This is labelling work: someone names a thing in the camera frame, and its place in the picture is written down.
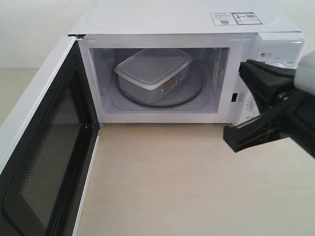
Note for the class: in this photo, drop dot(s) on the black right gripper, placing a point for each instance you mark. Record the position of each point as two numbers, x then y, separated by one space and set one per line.
269 85

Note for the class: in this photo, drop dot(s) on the white plastic food container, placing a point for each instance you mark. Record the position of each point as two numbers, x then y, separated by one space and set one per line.
152 73

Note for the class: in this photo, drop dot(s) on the white microwave oven body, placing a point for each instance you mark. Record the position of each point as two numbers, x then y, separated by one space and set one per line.
110 31

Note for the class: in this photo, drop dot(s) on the white microwave door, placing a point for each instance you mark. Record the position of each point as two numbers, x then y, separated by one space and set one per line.
47 148

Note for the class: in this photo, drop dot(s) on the lower white timer knob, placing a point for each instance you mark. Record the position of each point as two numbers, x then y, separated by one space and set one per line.
253 109

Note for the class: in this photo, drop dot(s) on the upper white control knob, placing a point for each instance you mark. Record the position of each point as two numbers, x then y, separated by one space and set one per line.
277 64

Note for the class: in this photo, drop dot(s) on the glass turntable plate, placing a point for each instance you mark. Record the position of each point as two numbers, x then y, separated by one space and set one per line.
177 91

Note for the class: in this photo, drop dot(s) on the warning label sticker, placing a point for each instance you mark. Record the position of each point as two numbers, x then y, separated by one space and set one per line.
235 18

